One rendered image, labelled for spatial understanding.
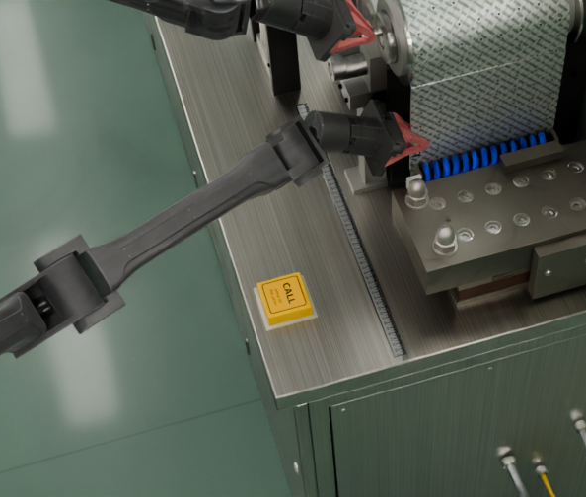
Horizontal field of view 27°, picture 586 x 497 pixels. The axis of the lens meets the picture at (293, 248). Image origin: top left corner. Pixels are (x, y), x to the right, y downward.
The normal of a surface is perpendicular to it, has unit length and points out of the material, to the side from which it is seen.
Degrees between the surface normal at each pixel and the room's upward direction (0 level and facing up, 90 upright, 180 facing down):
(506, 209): 0
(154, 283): 0
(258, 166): 36
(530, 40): 90
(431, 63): 90
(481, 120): 91
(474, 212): 0
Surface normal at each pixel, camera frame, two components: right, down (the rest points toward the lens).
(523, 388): 0.27, 0.76
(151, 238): 0.43, -0.21
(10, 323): 0.84, -0.51
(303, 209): -0.07, -0.59
